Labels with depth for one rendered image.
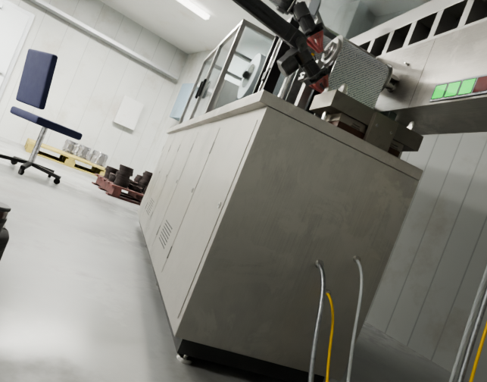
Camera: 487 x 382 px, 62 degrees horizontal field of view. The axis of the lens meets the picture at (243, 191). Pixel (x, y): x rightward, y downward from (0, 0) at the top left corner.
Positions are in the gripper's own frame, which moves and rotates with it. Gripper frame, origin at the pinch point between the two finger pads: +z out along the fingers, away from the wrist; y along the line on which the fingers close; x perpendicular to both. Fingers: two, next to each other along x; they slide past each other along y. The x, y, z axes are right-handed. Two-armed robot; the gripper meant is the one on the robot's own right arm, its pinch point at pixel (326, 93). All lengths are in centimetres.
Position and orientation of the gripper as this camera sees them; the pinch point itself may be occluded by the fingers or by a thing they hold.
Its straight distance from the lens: 165.1
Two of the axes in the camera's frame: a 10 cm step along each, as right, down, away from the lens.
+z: 5.8, 7.7, 2.6
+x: 7.6, -6.3, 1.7
